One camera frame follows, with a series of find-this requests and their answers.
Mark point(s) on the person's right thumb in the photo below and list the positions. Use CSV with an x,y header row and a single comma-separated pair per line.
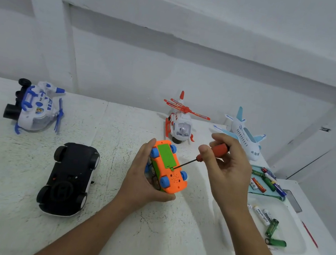
x,y
206,155

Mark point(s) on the orange toy car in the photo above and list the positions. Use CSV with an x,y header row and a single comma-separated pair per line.
x,y
167,169

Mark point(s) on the person's left hand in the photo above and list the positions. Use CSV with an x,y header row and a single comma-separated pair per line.
x,y
136,183

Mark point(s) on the teal plastic tray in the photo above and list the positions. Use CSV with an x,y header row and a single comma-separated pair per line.
x,y
253,192

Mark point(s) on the pile of mixed batteries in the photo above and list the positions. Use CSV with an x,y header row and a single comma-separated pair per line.
x,y
267,182

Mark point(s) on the person's right hand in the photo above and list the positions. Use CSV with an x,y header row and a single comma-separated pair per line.
x,y
232,177

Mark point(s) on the green battery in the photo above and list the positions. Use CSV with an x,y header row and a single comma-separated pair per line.
x,y
272,228
276,242

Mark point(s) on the white plastic tray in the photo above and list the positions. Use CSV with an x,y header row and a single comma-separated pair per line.
x,y
288,231

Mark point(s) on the black toy car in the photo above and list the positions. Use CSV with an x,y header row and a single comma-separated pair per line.
x,y
70,178

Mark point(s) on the long white battery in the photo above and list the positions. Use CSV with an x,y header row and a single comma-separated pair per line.
x,y
261,215

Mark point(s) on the person's left forearm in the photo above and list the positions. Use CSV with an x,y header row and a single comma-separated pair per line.
x,y
89,233

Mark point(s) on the person's left thumb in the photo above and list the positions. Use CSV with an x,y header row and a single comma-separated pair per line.
x,y
163,197

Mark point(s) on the blue and white toy helicopter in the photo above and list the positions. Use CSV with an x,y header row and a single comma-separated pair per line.
x,y
36,108

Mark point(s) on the person's right forearm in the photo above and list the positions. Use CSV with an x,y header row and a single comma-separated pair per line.
x,y
250,254

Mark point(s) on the red and white toy helicopter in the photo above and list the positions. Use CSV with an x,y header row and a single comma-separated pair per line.
x,y
180,126

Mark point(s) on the short white battery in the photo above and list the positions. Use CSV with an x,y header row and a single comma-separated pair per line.
x,y
268,213

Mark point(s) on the white toy airplane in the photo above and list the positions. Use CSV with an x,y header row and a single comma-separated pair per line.
x,y
246,141

